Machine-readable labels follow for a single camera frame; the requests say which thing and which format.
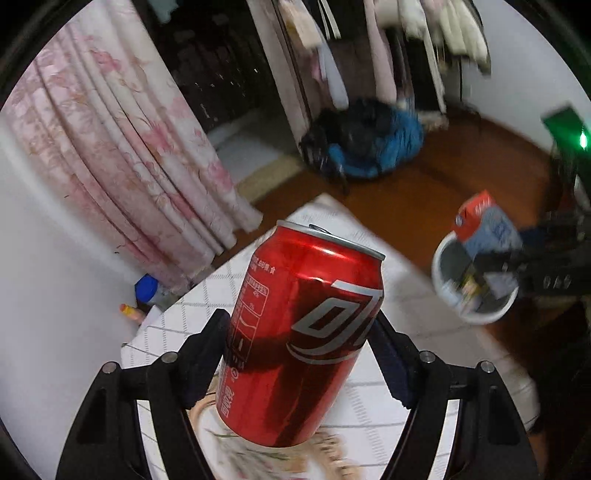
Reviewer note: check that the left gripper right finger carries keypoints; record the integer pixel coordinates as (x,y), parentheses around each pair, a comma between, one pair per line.
(490,440)

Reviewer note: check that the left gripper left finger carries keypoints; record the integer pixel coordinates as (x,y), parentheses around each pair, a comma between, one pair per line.
(105,441)

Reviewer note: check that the red cola can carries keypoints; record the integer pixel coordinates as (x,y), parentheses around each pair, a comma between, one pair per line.
(303,314)

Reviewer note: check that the white round trash bin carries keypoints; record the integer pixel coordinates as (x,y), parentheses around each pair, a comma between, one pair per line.
(462,288)

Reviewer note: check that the blue cap bottle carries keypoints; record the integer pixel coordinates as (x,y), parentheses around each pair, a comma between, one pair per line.
(150,291)

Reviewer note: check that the blue sleeping bag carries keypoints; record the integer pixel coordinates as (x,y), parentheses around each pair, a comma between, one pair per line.
(365,141)

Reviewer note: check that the white clothes rack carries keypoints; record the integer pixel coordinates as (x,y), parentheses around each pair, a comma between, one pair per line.
(330,54)

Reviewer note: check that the pink floral curtain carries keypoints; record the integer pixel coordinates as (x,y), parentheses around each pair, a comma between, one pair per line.
(105,125)

